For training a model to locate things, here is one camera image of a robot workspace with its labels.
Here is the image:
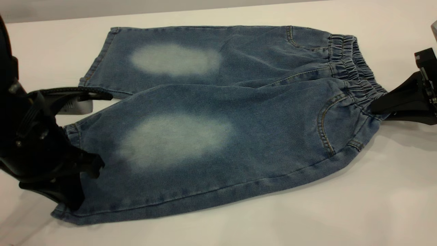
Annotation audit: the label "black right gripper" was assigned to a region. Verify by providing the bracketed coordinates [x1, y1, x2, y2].
[370, 48, 437, 125]

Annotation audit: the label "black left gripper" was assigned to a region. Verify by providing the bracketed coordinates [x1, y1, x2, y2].
[0, 80, 113, 210]

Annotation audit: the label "blue denim shorts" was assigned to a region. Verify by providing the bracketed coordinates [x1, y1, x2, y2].
[51, 25, 390, 226]

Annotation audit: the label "white tablecloth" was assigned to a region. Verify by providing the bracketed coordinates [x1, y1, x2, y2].
[0, 0, 437, 246]

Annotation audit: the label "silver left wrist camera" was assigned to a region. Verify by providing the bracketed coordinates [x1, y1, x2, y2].
[61, 99, 93, 115]

